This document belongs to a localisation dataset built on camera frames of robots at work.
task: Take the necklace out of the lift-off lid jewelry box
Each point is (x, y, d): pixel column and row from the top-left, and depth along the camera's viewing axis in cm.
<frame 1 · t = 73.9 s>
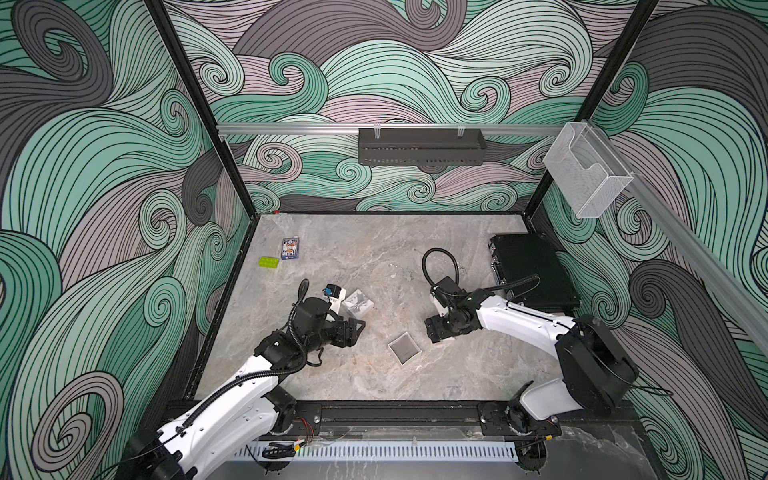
left hand: (355, 319, 78), fingers open
right hand: (438, 331, 87), fingers open
green toy building brick: (268, 262, 106), point 2 cm above the table
blue playing card box: (290, 248, 109), point 2 cm above the table

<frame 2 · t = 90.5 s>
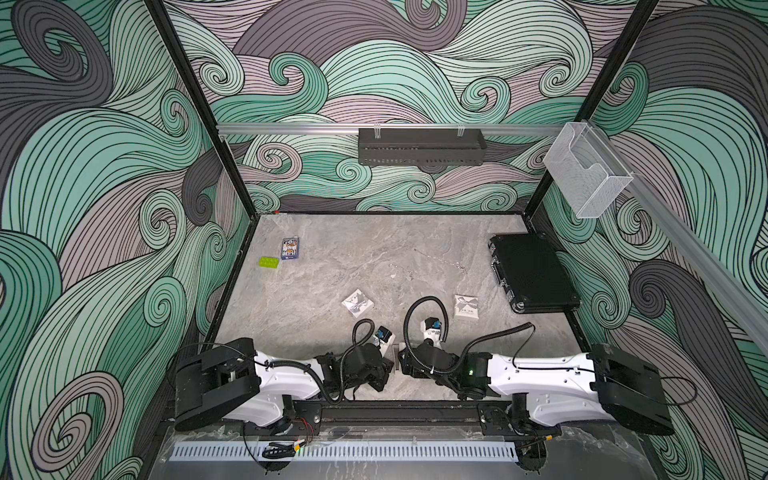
left hand: (395, 364, 81), fingers closed
right hand: (403, 363, 79), fingers open
white bow jewelry box: (466, 305, 92), point 4 cm above the table
the other named things where they were.

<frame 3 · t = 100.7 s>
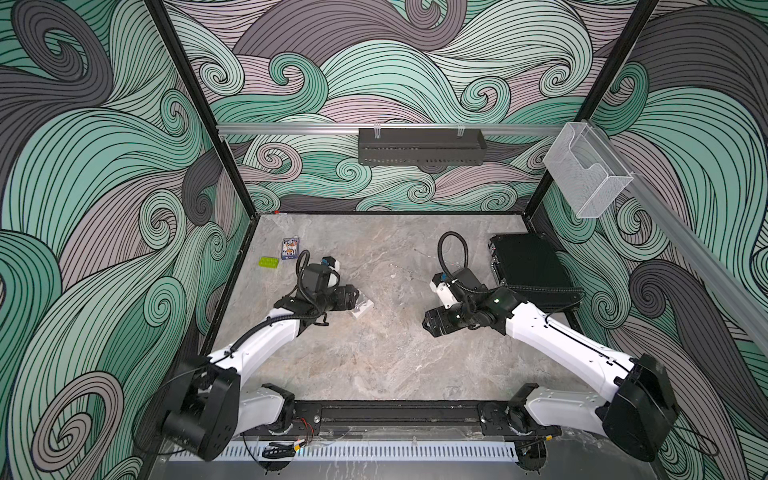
left hand: (349, 290, 86), fingers open
right hand: (433, 322, 79), fingers open
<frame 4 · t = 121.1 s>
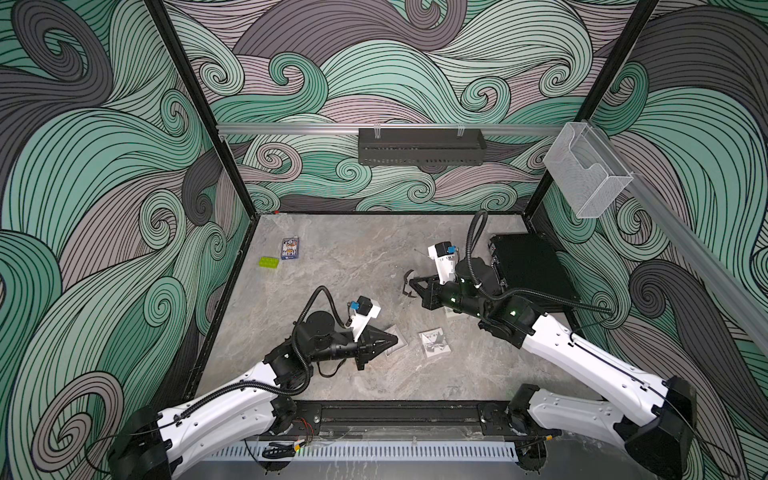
left hand: (396, 339, 66), fingers closed
right hand: (408, 284, 71), fingers closed
